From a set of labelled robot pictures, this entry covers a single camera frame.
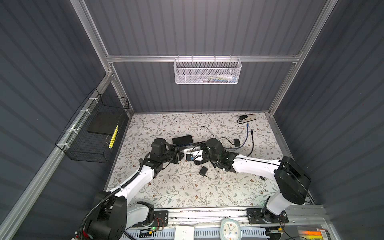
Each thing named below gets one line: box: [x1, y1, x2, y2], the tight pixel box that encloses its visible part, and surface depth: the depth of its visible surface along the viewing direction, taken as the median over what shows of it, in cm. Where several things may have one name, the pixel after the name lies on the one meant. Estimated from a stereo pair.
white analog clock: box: [219, 218, 242, 240], surface depth 69 cm
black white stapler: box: [237, 114, 257, 124], surface depth 117 cm
